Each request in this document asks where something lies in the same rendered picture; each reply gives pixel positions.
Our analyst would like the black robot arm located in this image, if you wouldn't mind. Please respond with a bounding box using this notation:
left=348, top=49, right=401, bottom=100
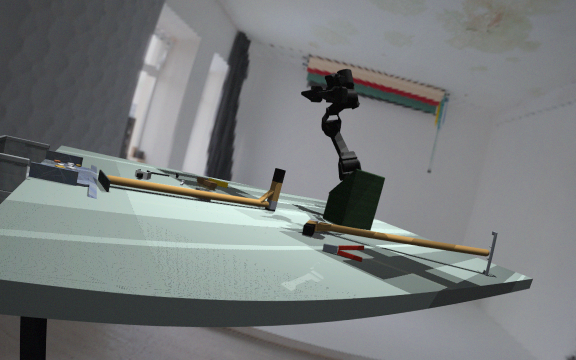
left=321, top=69, right=362, bottom=181

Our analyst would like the yellow box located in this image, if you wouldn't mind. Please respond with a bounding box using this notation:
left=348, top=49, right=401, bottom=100
left=208, top=178, right=229, bottom=188

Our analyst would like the brown wooden block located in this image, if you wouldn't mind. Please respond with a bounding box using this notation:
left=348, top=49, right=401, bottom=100
left=196, top=177, right=218, bottom=191

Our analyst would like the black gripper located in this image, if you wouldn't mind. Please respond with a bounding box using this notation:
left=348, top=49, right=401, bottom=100
left=301, top=86, right=348, bottom=105

